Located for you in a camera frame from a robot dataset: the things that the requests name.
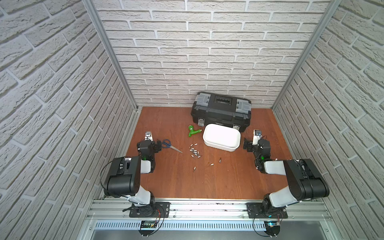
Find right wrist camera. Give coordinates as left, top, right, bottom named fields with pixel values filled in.
left=253, top=130, right=263, bottom=145

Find aluminium front rail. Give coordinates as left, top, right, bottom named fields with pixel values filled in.
left=86, top=198, right=333, bottom=222

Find controller board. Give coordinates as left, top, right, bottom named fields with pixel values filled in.
left=264, top=222, right=281, bottom=238
left=140, top=220, right=160, bottom=231

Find black plastic toolbox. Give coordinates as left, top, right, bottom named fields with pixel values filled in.
left=191, top=92, right=252, bottom=133

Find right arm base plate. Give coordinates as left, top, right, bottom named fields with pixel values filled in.
left=246, top=203, right=288, bottom=220

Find green plastic faucet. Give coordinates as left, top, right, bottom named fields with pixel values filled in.
left=188, top=125, right=202, bottom=138

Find right controller board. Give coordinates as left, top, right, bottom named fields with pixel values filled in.
left=264, top=222, right=281, bottom=238

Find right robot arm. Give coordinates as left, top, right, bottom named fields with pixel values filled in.
left=243, top=139, right=330, bottom=218

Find white plastic storage box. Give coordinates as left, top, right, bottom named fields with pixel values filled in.
left=203, top=124, right=241, bottom=152

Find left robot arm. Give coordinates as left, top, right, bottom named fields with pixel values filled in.
left=100, top=139, right=162, bottom=218

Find blue handled scissors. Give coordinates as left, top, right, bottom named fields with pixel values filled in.
left=162, top=139, right=183, bottom=154

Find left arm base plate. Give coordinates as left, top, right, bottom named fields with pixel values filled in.
left=128, top=202, right=171, bottom=219

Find left controller board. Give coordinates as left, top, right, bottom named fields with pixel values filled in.
left=140, top=220, right=160, bottom=231

